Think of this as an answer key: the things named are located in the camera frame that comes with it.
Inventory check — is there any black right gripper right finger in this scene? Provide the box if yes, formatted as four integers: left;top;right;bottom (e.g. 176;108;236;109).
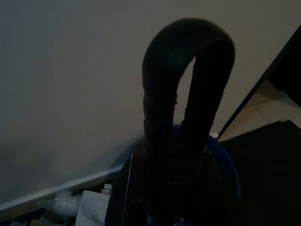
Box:
178;33;236;185

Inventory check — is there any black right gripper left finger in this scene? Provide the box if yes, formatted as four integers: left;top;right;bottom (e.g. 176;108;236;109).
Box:
142;17;227;187

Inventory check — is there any blue plastic bucket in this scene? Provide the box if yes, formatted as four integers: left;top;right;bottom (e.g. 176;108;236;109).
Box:
112;124;242;226

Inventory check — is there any black floor mat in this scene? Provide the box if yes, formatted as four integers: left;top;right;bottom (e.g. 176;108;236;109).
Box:
220;119;301;226

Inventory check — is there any black cabinet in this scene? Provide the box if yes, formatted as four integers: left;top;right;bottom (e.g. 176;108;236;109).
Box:
217;28;301;140

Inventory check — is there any white foam block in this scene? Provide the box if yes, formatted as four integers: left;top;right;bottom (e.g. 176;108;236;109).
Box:
74;189;111;225

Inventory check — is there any clear bubble wrap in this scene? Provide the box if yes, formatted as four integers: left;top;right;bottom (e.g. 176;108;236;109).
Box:
35;188;83;218

